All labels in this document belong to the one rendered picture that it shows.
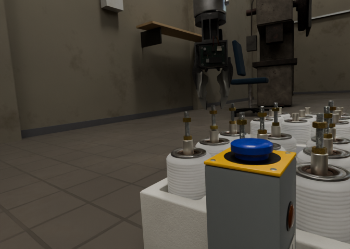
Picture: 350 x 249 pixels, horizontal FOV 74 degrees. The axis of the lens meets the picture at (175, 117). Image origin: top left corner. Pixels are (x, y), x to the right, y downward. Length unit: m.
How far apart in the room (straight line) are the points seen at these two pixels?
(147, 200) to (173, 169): 0.09
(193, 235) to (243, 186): 0.26
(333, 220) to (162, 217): 0.28
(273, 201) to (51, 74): 2.78
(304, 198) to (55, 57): 2.79
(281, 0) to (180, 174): 4.46
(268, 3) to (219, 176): 4.61
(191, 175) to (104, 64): 2.87
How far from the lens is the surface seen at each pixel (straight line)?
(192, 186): 0.47
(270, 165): 0.22
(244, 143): 0.23
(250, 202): 0.22
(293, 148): 0.65
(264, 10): 4.77
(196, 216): 0.44
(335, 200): 0.39
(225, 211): 0.24
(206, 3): 0.56
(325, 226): 0.40
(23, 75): 2.79
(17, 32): 2.86
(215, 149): 0.55
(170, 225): 0.49
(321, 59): 10.80
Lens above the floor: 0.38
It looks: 6 degrees down
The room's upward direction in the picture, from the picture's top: 3 degrees counter-clockwise
